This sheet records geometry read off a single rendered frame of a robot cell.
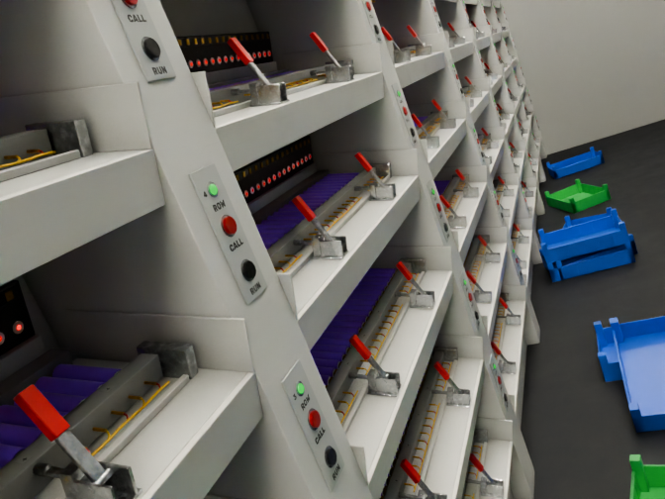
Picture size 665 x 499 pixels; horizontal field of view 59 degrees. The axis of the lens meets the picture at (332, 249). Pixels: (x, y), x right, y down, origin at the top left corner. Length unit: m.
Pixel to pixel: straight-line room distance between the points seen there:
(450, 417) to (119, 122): 0.79
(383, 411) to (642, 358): 1.04
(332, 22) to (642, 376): 1.13
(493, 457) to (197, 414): 0.92
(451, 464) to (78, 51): 0.78
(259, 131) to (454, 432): 0.64
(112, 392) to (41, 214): 0.16
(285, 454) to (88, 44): 0.37
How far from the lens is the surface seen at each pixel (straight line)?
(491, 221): 1.88
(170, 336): 0.54
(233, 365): 0.52
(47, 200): 0.40
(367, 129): 1.14
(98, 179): 0.43
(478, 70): 2.51
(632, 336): 1.77
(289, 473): 0.57
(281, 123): 0.69
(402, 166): 1.14
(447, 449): 1.03
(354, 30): 1.13
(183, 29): 0.99
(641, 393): 1.65
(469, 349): 1.26
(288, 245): 0.75
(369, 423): 0.76
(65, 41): 0.52
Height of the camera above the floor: 0.94
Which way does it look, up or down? 13 degrees down
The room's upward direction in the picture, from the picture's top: 22 degrees counter-clockwise
